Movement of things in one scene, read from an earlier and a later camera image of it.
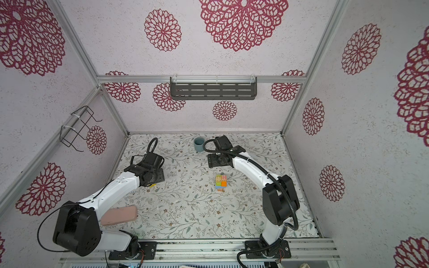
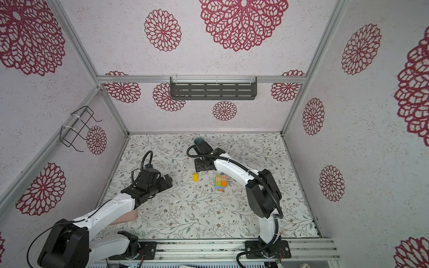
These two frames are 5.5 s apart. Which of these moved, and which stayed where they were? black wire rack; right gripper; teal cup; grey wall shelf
Moved: right gripper
Stayed: teal cup; grey wall shelf; black wire rack
